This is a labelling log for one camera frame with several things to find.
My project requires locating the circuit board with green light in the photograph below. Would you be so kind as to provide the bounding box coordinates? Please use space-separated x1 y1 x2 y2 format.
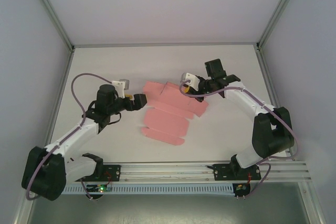
86 184 113 193

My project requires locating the aluminium frame crossbar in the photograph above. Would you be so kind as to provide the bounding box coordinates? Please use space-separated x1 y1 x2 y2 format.
72 41 259 49

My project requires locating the pink paper box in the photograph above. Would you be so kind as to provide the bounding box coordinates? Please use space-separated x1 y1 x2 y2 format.
140 80 209 146

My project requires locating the black round base disc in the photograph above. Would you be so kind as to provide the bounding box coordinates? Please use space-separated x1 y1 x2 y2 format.
84 193 104 201
233 182 252 200

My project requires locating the white slotted cable duct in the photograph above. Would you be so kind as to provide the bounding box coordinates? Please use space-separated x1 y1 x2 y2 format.
62 184 234 196

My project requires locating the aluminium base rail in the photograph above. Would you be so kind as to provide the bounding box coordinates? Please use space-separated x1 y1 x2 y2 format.
69 161 313 183

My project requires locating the aluminium frame post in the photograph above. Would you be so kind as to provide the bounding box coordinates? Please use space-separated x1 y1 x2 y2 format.
26 0 76 51
256 0 307 50

